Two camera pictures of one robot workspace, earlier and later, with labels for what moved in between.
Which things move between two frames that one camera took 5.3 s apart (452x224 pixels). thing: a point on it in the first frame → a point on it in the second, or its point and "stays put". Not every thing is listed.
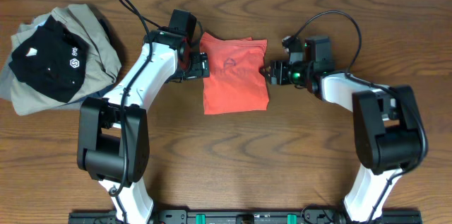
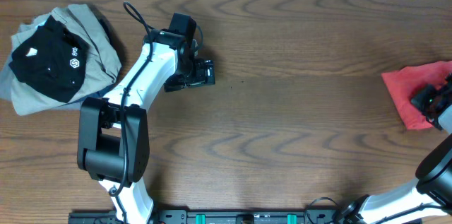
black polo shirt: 51,61 stays put
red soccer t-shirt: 236,82 → 402,85
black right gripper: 282,78 → 419,97
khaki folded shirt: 103,64 stays put
